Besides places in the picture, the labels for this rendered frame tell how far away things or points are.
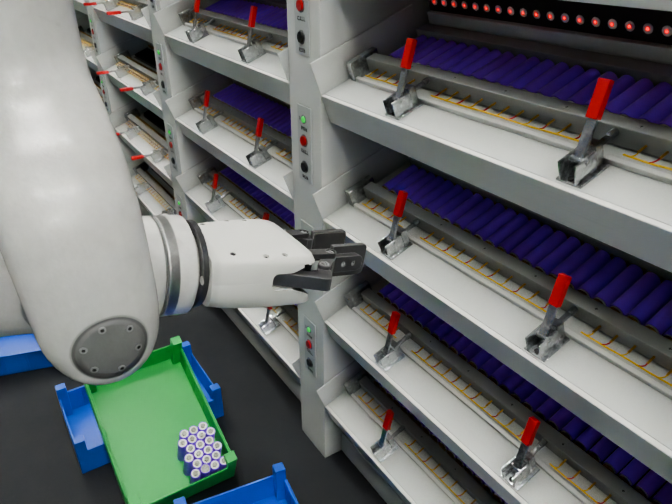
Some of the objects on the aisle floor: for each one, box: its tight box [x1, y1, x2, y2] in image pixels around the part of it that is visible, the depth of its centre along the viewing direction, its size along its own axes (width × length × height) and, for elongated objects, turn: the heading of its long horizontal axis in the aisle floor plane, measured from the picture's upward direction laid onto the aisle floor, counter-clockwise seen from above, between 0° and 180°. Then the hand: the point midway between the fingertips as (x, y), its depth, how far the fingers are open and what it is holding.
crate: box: [0, 334, 53, 376], centre depth 150 cm, size 30×20×8 cm
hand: (336, 252), depth 59 cm, fingers open, 3 cm apart
